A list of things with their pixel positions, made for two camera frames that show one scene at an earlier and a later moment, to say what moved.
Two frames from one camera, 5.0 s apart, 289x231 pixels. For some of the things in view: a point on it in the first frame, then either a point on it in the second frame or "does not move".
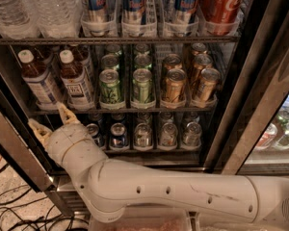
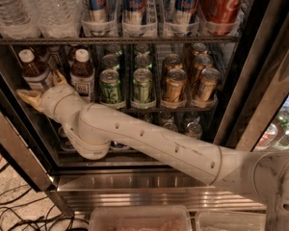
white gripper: x=62 y=139 → x=49 y=100
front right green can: x=143 y=89 does not move
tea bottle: x=39 y=82 does not move
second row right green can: x=143 y=61 does not move
